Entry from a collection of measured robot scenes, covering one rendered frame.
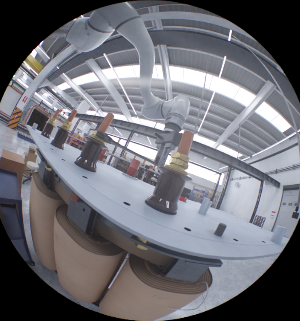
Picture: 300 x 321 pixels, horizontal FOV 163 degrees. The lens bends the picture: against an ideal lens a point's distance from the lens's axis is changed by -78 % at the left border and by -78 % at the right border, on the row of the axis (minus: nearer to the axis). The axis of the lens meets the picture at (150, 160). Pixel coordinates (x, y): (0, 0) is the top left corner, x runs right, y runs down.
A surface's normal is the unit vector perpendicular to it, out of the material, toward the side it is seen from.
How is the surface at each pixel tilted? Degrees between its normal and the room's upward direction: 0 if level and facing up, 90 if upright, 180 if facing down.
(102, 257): 90
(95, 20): 168
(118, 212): 11
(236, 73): 174
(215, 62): 174
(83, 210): 90
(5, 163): 90
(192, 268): 90
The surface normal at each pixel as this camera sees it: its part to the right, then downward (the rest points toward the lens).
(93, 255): 0.30, -0.02
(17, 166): 0.90, 0.34
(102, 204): 0.34, -0.94
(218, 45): -0.38, 0.91
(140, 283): -0.55, -0.35
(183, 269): -0.19, -0.22
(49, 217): 0.62, 0.14
